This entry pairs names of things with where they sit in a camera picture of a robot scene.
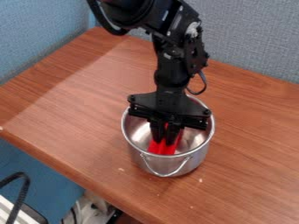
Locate white cables under table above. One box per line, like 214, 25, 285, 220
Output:
61, 191, 118, 224

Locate white striped bag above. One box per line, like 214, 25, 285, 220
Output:
0, 194, 50, 224

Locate black bag strap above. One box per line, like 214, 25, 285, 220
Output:
0, 171, 33, 224

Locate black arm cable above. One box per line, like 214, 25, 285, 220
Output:
186, 71, 209, 96

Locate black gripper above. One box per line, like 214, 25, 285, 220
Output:
127, 85, 211, 146

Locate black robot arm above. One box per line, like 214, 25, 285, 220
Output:
87, 0, 211, 145

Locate metal pot with handles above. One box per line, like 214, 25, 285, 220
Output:
121, 95, 217, 179

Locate red rectangular block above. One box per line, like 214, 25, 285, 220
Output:
147, 123, 183, 156

